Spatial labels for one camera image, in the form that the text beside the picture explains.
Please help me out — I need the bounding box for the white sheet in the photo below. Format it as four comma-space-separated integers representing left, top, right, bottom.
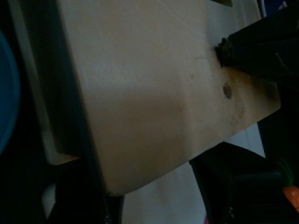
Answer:
120, 122, 267, 224

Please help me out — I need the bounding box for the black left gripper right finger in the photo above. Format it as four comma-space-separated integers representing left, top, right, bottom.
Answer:
189, 141, 299, 224

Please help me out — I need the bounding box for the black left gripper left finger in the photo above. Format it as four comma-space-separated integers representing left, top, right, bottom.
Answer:
45, 158, 126, 224

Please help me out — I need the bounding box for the light wooden drawer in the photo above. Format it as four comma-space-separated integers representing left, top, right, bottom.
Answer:
56, 0, 283, 197

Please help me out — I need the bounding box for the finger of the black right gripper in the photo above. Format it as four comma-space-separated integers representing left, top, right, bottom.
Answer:
213, 17, 299, 86

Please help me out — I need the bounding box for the orange toy carrot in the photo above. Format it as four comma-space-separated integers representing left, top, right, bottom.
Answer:
281, 158, 299, 214

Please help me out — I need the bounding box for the blue bowl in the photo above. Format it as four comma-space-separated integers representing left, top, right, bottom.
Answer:
0, 30, 22, 156

